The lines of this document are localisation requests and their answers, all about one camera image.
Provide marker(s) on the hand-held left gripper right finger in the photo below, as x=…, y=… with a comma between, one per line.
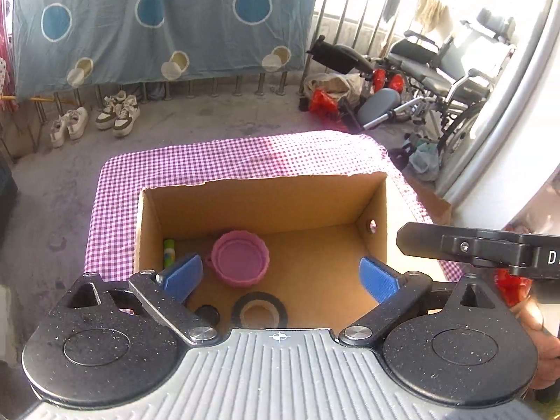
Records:
x=377, y=278

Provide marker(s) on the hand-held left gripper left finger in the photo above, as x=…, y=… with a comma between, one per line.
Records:
x=181, y=273

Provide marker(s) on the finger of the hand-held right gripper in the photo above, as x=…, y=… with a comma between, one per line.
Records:
x=422, y=240

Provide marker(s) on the green tube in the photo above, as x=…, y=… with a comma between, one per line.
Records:
x=169, y=253

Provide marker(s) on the small black cap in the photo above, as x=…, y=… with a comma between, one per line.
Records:
x=206, y=314

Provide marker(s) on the pink fluted plastic cup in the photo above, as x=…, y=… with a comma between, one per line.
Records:
x=238, y=258

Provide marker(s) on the black tape roll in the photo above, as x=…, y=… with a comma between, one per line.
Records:
x=237, y=313

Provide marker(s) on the brown cardboard box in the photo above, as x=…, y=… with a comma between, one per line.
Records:
x=306, y=253

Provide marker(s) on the person's right hand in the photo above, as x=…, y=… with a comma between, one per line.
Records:
x=547, y=358

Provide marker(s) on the flat cardboard box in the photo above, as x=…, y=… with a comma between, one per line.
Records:
x=437, y=210

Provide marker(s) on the red plastic item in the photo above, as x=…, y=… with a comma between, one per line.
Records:
x=512, y=286

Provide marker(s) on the pale green plastic bag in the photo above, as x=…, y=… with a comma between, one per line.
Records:
x=424, y=162

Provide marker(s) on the grey calf pad leg rest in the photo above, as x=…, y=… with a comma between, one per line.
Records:
x=380, y=107

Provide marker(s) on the pink checkered tablecloth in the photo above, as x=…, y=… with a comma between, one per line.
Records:
x=262, y=153

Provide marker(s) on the red glossy bag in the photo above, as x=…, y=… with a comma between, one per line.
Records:
x=396, y=83
x=379, y=79

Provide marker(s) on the white olive sneaker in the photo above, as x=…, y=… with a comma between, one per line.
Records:
x=109, y=111
x=127, y=118

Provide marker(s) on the red plastic bag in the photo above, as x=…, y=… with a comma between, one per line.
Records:
x=323, y=103

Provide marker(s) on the folding wheelchair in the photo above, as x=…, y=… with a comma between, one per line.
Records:
x=420, y=70

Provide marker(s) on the beige cloth bag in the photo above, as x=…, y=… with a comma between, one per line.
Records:
x=334, y=85

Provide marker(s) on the white beige sneaker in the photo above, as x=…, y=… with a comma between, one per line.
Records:
x=76, y=122
x=57, y=131

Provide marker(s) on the black padded leg rest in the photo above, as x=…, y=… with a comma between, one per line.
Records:
x=337, y=57

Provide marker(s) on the cream mop head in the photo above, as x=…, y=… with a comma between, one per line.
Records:
x=433, y=11

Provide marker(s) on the metal balcony railing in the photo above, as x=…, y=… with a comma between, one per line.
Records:
x=318, y=35

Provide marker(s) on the blue patterned bed sheet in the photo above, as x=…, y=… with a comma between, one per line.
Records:
x=109, y=39

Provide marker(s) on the white pink-dotted cloth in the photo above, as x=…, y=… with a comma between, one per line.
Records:
x=4, y=78

